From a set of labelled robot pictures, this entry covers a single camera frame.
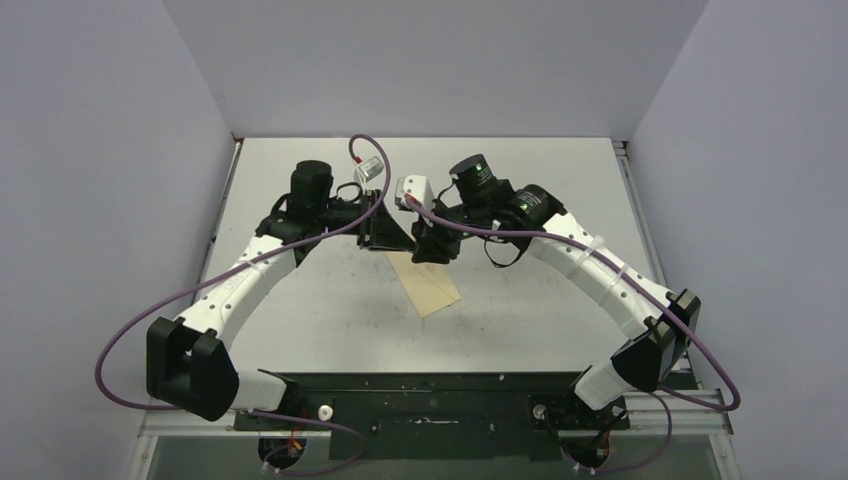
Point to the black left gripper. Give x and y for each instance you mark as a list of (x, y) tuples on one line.
[(378, 230)]

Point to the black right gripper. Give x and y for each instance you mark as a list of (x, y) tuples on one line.
[(431, 244)]

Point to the cream paper envelope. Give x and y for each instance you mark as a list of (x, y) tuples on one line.
[(428, 286)]

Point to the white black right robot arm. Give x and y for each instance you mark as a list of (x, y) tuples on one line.
[(655, 320)]

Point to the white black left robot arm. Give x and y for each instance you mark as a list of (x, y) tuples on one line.
[(188, 360)]

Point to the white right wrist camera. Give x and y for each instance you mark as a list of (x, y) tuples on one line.
[(414, 189)]

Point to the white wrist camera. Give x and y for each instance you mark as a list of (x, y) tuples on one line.
[(414, 189), (367, 170)]

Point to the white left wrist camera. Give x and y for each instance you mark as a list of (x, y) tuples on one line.
[(367, 170)]

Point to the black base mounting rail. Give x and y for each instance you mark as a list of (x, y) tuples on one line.
[(441, 416)]

